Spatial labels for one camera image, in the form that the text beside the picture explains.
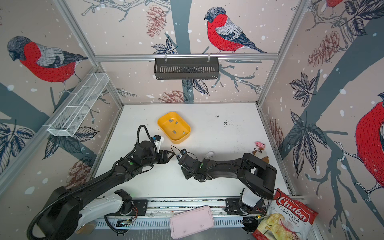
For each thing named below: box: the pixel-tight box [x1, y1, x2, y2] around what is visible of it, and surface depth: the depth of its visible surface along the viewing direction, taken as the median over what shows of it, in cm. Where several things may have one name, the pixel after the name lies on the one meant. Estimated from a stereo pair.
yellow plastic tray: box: [157, 112, 192, 144], surface depth 109 cm
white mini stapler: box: [204, 151, 214, 159], surface depth 92 cm
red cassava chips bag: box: [252, 188, 319, 240], surface depth 67 cm
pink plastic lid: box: [169, 205, 215, 240], surface depth 69 cm
